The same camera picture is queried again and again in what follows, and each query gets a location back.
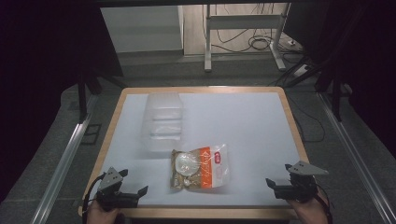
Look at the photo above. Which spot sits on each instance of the dark curtain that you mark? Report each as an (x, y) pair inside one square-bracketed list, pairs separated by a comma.
[(40, 77), (367, 62)]

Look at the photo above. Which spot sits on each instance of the white metal desk frame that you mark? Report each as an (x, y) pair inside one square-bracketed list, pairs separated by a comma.
[(246, 21)]

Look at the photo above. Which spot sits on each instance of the dark floor outlet plate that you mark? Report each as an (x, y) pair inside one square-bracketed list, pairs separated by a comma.
[(91, 133)]

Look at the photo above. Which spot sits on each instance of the clear orange snack packet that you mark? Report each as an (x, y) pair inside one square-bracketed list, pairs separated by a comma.
[(199, 168)]

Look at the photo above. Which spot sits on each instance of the white power strip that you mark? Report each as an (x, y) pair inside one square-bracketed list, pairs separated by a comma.
[(300, 70)]

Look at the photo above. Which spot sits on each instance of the clear plastic container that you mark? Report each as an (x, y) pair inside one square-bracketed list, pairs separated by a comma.
[(163, 121)]

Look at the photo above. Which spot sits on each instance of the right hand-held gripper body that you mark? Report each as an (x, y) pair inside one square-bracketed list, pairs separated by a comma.
[(299, 188)]

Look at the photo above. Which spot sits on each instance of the aluminium floor rail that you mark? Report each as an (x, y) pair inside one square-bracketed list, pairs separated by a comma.
[(63, 165), (358, 158)]

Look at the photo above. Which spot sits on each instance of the white cabinet panel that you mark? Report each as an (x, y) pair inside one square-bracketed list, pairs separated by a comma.
[(141, 29)]

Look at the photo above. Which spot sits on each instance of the black stand leg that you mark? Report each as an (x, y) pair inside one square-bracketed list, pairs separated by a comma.
[(336, 96), (82, 96)]

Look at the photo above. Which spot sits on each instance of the person's right hand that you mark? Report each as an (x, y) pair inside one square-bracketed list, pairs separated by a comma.
[(311, 213)]

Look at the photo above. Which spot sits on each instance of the person's left hand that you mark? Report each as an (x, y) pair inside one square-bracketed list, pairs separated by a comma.
[(99, 216)]

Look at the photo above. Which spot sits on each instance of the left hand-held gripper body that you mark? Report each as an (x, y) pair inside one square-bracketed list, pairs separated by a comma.
[(113, 197)]

